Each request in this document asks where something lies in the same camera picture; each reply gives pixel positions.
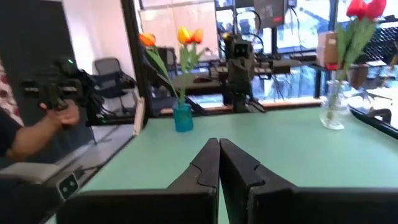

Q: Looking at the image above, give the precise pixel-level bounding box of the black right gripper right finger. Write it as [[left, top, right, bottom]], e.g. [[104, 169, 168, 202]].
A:
[[220, 138, 297, 224]]

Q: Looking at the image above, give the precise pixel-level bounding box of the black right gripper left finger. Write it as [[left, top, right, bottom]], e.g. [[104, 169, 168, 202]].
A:
[[167, 138, 221, 189]]

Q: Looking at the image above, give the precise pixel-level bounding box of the orange artificial tulip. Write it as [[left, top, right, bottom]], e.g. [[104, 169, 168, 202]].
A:
[[183, 28, 212, 106]]

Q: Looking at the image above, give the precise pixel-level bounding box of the yellow-orange artificial tulip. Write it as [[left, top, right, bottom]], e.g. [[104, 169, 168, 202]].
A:
[[177, 27, 192, 106]]

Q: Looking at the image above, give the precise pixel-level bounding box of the red-orange artificial tulip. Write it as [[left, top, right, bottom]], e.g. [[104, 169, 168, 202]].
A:
[[139, 32, 184, 106]]

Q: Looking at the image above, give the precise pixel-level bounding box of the red artificial tulip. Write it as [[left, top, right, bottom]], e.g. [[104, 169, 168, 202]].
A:
[[337, 0, 368, 82], [341, 0, 388, 82]]

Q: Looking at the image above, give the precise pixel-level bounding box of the person's forearm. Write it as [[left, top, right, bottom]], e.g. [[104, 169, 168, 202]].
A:
[[6, 116, 68, 162]]

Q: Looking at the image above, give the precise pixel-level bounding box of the blue glass vase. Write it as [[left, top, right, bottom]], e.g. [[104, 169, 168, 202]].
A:
[[172, 101, 194, 133]]

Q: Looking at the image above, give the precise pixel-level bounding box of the clear bulbous glass vase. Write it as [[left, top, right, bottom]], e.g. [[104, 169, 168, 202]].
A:
[[319, 79, 351, 131]]

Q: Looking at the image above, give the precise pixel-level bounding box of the green table mat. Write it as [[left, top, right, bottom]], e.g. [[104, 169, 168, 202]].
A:
[[46, 107, 398, 224]]

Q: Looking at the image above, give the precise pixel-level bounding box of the black monitor red stripe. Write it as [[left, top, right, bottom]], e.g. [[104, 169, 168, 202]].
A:
[[252, 0, 287, 22]]

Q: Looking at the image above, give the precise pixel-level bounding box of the large window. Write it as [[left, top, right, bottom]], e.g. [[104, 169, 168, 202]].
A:
[[214, 0, 398, 103]]

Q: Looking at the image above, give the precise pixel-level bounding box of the white card panel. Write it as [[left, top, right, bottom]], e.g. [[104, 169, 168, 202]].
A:
[[132, 96, 147, 137]]

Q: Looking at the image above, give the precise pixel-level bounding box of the brown cardboard box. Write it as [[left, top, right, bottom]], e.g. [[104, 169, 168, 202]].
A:
[[316, 30, 340, 68]]

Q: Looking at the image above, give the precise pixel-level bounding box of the brown cup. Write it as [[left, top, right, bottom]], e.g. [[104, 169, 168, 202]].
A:
[[346, 63, 370, 90]]

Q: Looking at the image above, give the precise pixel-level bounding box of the black office chair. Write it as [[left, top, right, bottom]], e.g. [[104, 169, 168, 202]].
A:
[[92, 57, 139, 118]]

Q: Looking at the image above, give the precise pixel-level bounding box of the black mesh panel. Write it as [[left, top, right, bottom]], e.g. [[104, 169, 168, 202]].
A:
[[365, 26, 398, 65]]

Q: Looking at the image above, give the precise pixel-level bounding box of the person's hand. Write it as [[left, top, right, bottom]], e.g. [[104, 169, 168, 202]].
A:
[[39, 98, 81, 128]]

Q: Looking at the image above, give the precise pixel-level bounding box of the person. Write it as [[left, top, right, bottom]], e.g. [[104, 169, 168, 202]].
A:
[[0, 107, 22, 158]]

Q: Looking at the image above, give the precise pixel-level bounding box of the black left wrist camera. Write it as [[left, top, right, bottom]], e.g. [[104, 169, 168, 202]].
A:
[[232, 41, 253, 59]]

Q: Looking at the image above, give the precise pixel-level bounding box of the grey table-level camera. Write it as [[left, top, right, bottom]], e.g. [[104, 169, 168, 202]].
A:
[[0, 161, 81, 218]]

